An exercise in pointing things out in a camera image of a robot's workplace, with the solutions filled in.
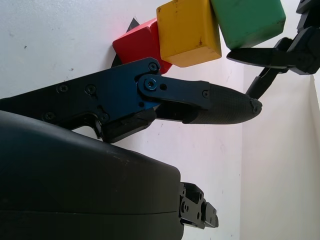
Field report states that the red cube block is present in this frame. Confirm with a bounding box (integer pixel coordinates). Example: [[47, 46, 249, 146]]
[[112, 18, 173, 76]]

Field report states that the black tape strip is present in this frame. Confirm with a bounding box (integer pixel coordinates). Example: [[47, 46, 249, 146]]
[[109, 17, 141, 69]]

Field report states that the yellow cube block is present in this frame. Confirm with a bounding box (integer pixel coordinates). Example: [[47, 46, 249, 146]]
[[156, 0, 223, 68]]

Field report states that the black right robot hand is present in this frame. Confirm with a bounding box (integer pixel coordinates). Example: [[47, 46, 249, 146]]
[[0, 56, 263, 240]]

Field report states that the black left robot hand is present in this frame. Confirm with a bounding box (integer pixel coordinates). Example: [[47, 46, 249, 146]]
[[226, 0, 320, 101]]

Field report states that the green cube block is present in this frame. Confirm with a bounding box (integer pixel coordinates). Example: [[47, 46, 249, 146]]
[[209, 0, 287, 51]]

